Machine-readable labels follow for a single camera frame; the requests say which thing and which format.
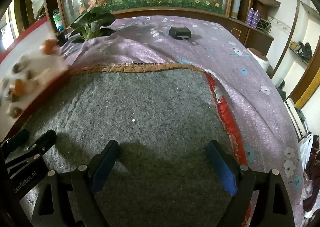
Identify white roll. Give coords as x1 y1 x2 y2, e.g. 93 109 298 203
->
246 47 269 71

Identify black car key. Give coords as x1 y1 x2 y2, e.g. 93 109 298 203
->
169 27 200 45

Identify maroon cloth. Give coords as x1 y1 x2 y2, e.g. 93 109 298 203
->
303 135 320 217

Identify white cloth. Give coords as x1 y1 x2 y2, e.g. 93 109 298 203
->
298 133 316 169

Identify dark items on wall shelf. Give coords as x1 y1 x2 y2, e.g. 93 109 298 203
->
291 41 313 61

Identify red and white tray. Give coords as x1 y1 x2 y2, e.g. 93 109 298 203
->
0 16 70 143

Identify green leafy vegetable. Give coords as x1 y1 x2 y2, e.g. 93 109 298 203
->
70 7 117 42

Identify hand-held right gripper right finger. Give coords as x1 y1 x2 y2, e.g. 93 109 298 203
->
206 140 295 227

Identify wooden side cabinet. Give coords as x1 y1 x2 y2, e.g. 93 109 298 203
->
230 17 275 48

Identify green plastic bottle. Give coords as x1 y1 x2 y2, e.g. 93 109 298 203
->
53 9 63 32

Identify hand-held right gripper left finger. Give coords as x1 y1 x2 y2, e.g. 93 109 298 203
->
31 140 119 227

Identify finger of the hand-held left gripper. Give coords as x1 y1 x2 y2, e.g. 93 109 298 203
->
0 129 30 154
4 130 57 166

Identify purple floral bedsheet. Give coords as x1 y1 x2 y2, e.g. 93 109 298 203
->
59 15 307 227

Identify orange round fruit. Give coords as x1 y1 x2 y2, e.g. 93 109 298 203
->
13 78 28 96

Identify grey felt mat red trim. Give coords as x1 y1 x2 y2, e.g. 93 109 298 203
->
15 63 253 227

